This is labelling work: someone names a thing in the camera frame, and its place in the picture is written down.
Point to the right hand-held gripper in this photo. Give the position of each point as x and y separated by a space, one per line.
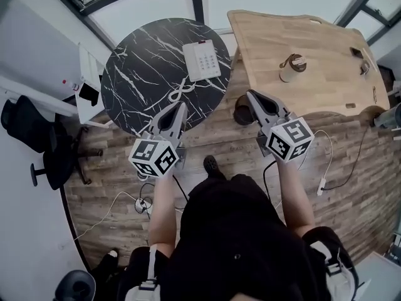
289 140

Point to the grey cylinder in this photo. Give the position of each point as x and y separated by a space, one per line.
388 116

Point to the white cabinet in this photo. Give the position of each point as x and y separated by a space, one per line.
86 67

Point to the black round stool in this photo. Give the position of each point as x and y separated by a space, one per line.
75 285

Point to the white power strip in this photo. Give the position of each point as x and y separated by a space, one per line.
144 206

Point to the black marble round table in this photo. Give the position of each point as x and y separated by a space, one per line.
144 74

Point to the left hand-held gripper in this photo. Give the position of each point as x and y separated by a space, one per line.
147 155

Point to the light wooden table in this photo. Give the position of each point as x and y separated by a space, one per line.
322 55

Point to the person's left forearm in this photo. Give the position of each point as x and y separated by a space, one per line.
163 212

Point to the person's right forearm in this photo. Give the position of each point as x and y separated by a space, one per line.
294 196

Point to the white desk telephone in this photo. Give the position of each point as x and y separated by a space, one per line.
205 60

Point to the black office chair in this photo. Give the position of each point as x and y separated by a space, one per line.
28 124

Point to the person's black clothing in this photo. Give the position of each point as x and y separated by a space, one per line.
238 240

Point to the white side desk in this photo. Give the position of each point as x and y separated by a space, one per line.
34 97

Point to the black shoe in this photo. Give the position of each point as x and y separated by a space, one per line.
213 166
108 262

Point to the white stick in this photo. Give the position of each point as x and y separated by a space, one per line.
369 59

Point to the black round table base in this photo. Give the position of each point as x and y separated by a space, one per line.
242 113

